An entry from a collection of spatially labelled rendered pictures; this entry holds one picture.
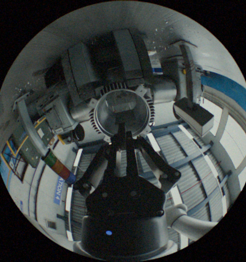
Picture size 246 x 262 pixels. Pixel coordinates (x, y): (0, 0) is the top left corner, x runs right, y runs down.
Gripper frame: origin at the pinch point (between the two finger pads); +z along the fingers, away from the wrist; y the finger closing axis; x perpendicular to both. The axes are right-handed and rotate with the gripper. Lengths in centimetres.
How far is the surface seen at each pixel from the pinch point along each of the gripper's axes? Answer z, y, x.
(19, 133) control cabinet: 64, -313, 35
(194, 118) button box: 0.7, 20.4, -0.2
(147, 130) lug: 7.0, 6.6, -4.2
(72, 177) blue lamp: -0.1, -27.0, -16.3
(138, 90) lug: 4.9, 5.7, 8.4
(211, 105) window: 306, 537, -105
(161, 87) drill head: 39.3, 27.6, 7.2
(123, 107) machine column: 77, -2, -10
